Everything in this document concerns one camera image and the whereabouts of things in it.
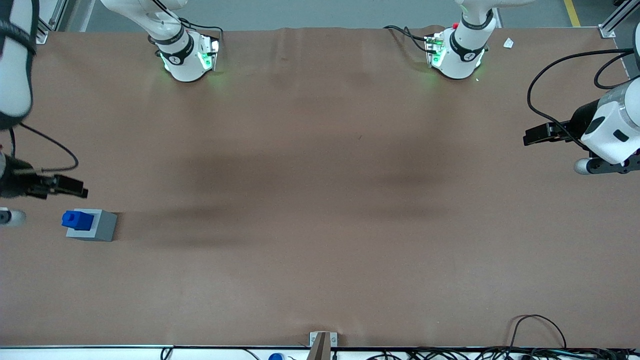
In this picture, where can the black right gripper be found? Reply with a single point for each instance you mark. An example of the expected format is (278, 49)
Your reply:
(15, 183)

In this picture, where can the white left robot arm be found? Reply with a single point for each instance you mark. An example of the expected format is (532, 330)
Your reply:
(462, 57)

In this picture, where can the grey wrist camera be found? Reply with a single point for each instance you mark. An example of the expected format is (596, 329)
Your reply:
(15, 217)
(582, 166)

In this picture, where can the small white paper scrap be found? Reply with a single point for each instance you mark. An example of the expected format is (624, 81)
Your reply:
(508, 43)

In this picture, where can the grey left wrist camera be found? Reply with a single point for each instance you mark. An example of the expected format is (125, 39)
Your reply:
(582, 166)

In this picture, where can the small blue cap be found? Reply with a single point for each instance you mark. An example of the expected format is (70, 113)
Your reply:
(276, 357)

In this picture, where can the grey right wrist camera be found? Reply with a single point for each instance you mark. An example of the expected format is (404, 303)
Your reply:
(15, 217)

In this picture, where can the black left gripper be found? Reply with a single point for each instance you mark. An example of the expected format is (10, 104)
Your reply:
(581, 120)

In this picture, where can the blue cube part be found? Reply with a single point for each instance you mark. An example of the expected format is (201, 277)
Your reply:
(75, 219)

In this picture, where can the aluminium frame profile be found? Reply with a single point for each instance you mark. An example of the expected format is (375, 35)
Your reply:
(614, 22)
(52, 17)

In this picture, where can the gray square base block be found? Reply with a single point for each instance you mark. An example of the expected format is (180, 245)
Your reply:
(102, 227)

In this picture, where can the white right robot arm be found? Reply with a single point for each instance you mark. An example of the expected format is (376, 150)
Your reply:
(185, 62)

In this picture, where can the white table edge rail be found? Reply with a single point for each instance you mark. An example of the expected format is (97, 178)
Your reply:
(100, 352)

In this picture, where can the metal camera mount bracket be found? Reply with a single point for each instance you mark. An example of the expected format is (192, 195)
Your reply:
(322, 345)

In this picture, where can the brown table cover sheet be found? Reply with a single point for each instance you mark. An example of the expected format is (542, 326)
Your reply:
(320, 200)

